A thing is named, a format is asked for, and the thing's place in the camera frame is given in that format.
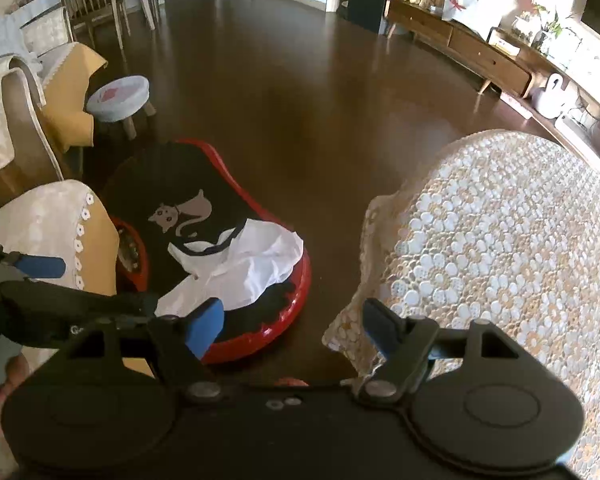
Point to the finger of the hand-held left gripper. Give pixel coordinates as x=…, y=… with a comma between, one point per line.
x=40, y=266
x=80, y=305

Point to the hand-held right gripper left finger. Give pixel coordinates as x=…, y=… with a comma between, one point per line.
x=207, y=327

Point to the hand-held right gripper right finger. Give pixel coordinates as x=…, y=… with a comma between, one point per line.
x=376, y=327

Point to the red plastic basin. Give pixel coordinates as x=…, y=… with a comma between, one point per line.
x=280, y=329

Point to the white shirt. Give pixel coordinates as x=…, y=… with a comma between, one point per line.
x=250, y=260

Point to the cream cover with flower trim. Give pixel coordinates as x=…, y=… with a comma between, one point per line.
x=30, y=220

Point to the lace-covered round table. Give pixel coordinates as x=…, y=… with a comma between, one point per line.
x=480, y=240

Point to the black cat print shirt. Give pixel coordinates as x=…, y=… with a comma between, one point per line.
x=180, y=180

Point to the yellow sofa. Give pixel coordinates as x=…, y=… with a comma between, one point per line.
x=67, y=100

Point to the round padded stool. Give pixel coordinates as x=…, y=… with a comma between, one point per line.
x=120, y=99

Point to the pink flat board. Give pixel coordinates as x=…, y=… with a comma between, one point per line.
x=516, y=105

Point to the white flat box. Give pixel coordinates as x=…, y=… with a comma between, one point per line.
x=577, y=127

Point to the purple kettlebell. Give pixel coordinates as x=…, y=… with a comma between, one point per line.
x=550, y=97

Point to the wooden TV cabinet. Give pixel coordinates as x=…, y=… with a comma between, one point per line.
x=480, y=55

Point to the flat wooden box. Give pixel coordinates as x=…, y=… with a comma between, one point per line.
x=504, y=42

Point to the glass bowl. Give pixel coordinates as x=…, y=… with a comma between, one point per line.
x=523, y=26

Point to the white gift bag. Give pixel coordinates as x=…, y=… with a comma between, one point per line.
x=460, y=1

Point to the vase with green sprigs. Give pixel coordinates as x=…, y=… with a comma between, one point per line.
x=547, y=35

